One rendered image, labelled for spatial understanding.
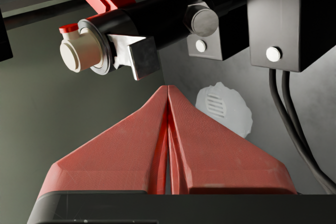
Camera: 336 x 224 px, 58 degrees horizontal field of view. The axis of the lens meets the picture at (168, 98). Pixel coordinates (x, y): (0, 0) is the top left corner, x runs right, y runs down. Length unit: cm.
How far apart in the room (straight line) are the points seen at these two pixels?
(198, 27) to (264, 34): 7
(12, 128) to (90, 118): 11
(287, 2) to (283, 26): 2
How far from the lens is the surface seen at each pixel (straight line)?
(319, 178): 19
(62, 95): 46
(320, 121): 41
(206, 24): 16
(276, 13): 21
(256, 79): 43
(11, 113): 44
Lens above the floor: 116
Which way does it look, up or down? 34 degrees down
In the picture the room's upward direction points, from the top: 120 degrees counter-clockwise
